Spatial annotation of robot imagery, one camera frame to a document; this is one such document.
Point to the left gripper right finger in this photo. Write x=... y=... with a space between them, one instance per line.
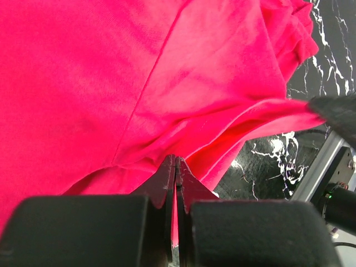
x=216 y=232

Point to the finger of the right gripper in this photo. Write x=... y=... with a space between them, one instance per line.
x=339 y=114

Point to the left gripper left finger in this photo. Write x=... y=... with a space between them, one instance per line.
x=95 y=230

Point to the pink t shirt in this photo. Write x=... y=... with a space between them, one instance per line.
x=95 y=94

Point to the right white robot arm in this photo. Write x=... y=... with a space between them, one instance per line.
x=326 y=183

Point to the black marbled table mat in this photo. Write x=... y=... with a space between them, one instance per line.
x=271 y=167

